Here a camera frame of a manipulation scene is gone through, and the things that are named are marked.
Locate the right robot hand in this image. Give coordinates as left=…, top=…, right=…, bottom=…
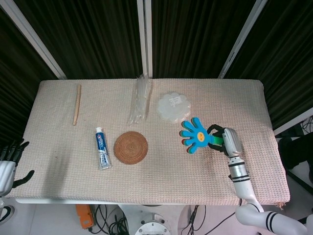
left=207, top=124, right=244, bottom=159

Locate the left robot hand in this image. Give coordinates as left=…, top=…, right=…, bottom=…
left=0, top=139, right=35, bottom=196

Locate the blue hand-shaped clapper toy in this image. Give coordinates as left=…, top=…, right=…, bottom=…
left=179, top=117, right=224, bottom=155

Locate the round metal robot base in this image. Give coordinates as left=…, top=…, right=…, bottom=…
left=134, top=212, right=172, bottom=235

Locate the orange plastic power strip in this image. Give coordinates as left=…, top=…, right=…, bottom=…
left=75, top=204, right=94, bottom=230

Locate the black white sneaker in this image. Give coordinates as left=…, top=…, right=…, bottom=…
left=0, top=205, right=15, bottom=222

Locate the beige waffle-weave tablecloth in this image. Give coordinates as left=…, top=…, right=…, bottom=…
left=4, top=78, right=291, bottom=208

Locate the light wooden stick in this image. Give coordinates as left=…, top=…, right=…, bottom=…
left=72, top=84, right=82, bottom=126

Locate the blue white toothpaste tube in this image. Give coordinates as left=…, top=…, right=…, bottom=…
left=94, top=126, right=113, bottom=171

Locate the clear plastic straw bundle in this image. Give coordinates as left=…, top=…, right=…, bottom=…
left=128, top=73, right=154, bottom=127

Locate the round woven brown coaster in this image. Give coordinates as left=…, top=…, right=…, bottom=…
left=113, top=131, right=149, bottom=165

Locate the black pleated curtain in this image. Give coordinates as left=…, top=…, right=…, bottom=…
left=0, top=0, right=313, bottom=145

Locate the white frame crossbar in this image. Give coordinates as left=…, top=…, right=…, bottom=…
left=273, top=117, right=313, bottom=136

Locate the long black cable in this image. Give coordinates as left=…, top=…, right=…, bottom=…
left=180, top=205, right=237, bottom=235

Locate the white frame post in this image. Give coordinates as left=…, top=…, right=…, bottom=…
left=217, top=0, right=268, bottom=79
left=136, top=0, right=154, bottom=79
left=0, top=0, right=67, bottom=79

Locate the black cable tangle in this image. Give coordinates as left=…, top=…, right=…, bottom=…
left=94, top=204, right=129, bottom=235

